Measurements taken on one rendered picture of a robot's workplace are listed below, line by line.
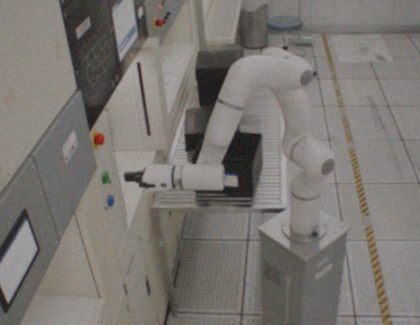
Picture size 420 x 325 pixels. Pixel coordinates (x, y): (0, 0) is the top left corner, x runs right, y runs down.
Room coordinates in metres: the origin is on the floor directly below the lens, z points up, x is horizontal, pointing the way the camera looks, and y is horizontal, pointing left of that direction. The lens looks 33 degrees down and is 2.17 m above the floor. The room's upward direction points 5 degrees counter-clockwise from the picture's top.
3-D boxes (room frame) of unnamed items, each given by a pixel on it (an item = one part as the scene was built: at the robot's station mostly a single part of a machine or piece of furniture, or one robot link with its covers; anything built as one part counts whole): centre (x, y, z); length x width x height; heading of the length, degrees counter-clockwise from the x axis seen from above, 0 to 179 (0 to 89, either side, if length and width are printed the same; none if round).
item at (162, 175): (1.43, 0.16, 1.20); 0.11 x 0.10 x 0.07; 81
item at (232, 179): (2.02, -0.09, 0.85); 0.28 x 0.28 x 0.17; 73
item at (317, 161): (1.58, -0.38, 1.07); 0.19 x 0.12 x 0.24; 28
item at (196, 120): (2.43, -0.03, 0.83); 0.29 x 0.29 x 0.13; 88
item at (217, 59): (2.90, -0.12, 0.89); 0.29 x 0.29 x 0.25; 85
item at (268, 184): (2.44, -0.12, 0.38); 1.30 x 0.60 x 0.76; 171
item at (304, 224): (1.61, -0.37, 0.85); 0.19 x 0.19 x 0.18
